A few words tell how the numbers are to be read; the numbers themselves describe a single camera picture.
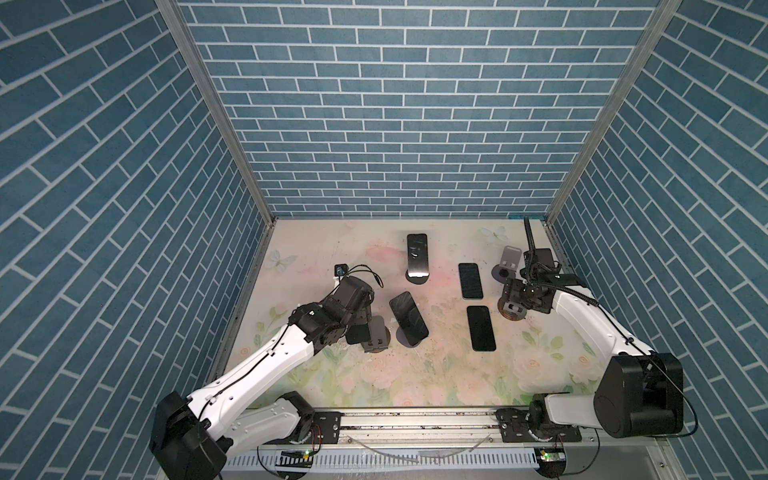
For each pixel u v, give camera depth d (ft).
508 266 3.24
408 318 2.87
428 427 2.48
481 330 3.03
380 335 2.76
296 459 2.37
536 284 2.06
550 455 2.42
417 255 3.24
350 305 1.91
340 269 2.26
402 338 2.90
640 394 1.35
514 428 2.41
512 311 2.98
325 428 2.39
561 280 2.02
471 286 3.25
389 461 2.53
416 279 3.28
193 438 1.20
